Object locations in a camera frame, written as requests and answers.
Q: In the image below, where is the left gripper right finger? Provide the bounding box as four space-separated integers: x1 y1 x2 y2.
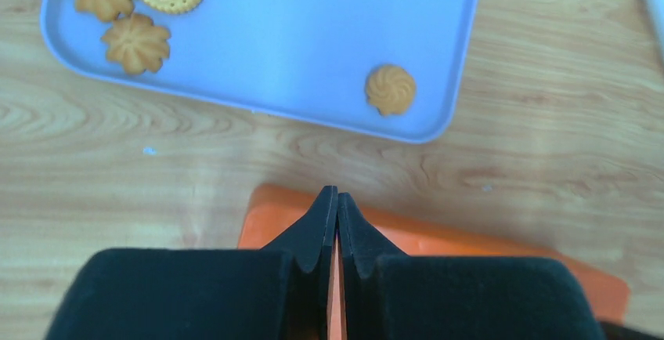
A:
337 193 604 339

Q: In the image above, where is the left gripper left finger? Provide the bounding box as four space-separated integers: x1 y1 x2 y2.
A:
45 186 338 339

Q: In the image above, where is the orange box lid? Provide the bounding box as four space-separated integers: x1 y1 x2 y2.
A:
238 184 630 324

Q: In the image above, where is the lavender cookie tray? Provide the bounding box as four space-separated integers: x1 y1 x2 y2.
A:
40 0 478 143

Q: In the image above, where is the swirl butter cookie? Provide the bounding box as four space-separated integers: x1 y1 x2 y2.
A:
365 64 417 117

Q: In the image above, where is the flower butter cookie lower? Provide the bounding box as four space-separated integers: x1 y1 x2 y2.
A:
101 13 171 75

